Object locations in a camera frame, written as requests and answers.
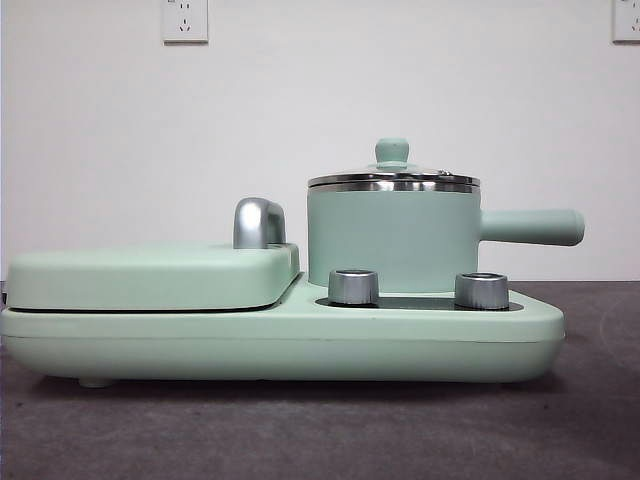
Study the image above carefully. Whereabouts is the glass pot lid green knob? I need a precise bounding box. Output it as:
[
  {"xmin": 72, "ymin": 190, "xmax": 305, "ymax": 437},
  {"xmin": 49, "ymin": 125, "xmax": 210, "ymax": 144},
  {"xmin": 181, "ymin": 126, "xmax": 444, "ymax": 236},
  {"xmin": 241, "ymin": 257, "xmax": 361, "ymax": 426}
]
[{"xmin": 306, "ymin": 137, "xmax": 480, "ymax": 188}]

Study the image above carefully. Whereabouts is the silver control knob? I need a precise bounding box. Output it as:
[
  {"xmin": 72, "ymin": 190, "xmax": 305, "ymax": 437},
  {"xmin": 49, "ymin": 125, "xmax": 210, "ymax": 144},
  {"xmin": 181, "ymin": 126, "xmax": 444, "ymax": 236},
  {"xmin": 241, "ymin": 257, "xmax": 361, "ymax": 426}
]
[
  {"xmin": 454, "ymin": 271, "xmax": 511, "ymax": 309},
  {"xmin": 327, "ymin": 268, "xmax": 380, "ymax": 305}
]

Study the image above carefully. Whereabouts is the green breakfast machine base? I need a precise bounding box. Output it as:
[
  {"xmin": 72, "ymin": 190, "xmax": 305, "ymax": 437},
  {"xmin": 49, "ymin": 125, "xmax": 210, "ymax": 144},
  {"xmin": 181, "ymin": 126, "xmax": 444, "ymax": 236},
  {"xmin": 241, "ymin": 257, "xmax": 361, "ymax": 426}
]
[{"xmin": 0, "ymin": 272, "xmax": 567, "ymax": 389}]

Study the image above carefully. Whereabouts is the green grill lid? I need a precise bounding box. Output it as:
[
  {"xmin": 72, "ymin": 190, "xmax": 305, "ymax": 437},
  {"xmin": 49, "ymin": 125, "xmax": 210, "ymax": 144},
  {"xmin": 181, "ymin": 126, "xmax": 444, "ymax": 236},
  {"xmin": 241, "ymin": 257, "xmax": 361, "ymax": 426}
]
[{"xmin": 5, "ymin": 241, "xmax": 304, "ymax": 309}]

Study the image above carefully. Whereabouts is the green pot with handle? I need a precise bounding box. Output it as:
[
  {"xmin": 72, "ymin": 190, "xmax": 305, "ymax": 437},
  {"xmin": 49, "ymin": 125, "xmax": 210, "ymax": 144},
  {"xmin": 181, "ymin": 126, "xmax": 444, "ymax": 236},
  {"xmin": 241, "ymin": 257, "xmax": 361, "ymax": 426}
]
[{"xmin": 305, "ymin": 181, "xmax": 586, "ymax": 294}]

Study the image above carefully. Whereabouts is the silver grill lid handle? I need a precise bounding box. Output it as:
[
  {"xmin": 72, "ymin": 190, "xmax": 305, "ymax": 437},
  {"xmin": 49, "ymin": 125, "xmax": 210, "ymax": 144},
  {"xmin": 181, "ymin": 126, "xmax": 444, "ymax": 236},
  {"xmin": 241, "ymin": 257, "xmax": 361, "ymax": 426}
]
[{"xmin": 232, "ymin": 196, "xmax": 288, "ymax": 250}]

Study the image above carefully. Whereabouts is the white wall socket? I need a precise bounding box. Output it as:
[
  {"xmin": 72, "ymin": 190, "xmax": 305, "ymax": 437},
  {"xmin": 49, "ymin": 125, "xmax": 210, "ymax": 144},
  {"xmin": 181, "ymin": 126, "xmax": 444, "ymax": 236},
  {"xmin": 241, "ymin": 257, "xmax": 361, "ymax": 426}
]
[
  {"xmin": 161, "ymin": 0, "xmax": 210, "ymax": 45},
  {"xmin": 611, "ymin": 0, "xmax": 640, "ymax": 44}
]

